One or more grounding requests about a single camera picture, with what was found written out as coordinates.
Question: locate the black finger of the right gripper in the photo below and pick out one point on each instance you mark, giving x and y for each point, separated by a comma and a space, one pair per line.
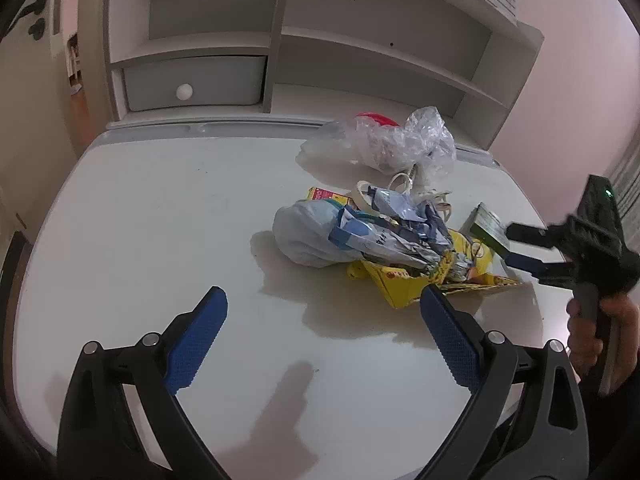
529, 235

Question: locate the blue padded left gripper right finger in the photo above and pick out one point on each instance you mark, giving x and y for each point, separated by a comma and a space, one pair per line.
524, 418

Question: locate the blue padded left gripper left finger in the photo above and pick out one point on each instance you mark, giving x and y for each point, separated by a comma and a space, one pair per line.
97, 437

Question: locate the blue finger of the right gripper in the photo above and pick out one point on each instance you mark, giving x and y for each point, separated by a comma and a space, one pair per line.
555, 274

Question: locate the blue silver wrapper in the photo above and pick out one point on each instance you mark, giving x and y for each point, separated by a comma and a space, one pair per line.
401, 233

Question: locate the clear plastic bag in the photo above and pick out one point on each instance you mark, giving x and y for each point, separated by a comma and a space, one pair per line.
423, 140

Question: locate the light blue bag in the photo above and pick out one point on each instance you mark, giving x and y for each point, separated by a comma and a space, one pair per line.
302, 230

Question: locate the green black small box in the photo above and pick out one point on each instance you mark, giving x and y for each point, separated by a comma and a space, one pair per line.
487, 227

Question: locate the yellow snack package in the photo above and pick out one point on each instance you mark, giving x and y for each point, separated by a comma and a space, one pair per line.
465, 268

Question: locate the white masking tape roll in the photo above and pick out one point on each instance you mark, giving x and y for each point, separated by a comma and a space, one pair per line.
361, 198

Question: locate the red round lid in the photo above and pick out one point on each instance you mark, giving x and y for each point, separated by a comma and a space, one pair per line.
376, 119

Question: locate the red yellow small box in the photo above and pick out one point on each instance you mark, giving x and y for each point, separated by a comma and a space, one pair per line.
316, 193

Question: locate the grey drawer with white knob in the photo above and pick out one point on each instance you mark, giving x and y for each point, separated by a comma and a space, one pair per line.
201, 81

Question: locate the white desk hutch shelf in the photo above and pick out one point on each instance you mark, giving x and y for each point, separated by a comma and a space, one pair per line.
329, 59

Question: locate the white door with dark handle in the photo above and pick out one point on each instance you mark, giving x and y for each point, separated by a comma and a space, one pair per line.
40, 140

